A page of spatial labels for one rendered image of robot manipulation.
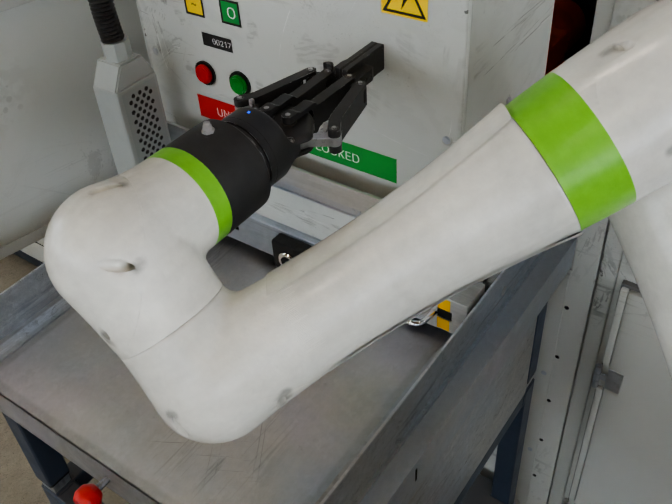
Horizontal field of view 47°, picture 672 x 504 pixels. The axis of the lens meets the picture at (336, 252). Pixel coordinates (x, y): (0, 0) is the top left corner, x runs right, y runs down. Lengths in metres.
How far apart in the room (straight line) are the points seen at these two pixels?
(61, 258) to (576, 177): 0.37
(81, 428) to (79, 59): 0.57
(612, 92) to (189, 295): 0.34
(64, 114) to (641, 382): 1.01
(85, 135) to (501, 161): 0.90
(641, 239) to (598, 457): 0.83
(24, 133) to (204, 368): 0.76
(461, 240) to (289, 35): 0.44
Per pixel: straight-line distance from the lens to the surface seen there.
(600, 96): 0.58
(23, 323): 1.19
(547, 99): 0.59
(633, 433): 1.45
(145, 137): 1.09
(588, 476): 1.59
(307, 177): 0.97
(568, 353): 1.40
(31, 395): 1.10
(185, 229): 0.61
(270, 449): 0.95
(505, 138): 0.58
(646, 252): 0.76
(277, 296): 0.60
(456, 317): 1.01
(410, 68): 0.86
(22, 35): 1.25
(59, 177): 1.35
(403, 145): 0.91
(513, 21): 0.90
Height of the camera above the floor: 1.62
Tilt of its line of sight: 40 degrees down
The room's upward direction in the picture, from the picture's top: 4 degrees counter-clockwise
